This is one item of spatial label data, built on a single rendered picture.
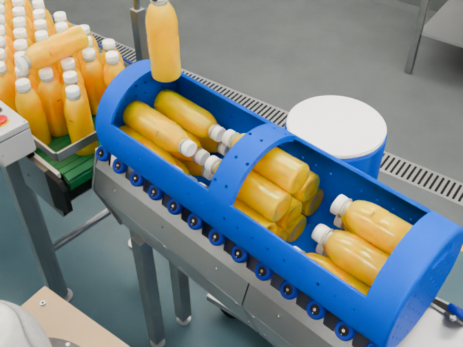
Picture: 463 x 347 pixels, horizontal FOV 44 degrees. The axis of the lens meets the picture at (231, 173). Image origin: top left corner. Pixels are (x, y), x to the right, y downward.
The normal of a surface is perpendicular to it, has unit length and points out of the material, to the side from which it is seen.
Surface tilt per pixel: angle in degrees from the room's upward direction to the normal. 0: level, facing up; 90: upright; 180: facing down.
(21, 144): 90
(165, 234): 70
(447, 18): 0
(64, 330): 1
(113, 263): 0
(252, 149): 15
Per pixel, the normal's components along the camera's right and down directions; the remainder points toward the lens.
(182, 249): -0.64, 0.22
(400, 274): -0.43, -0.27
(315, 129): 0.00, -0.73
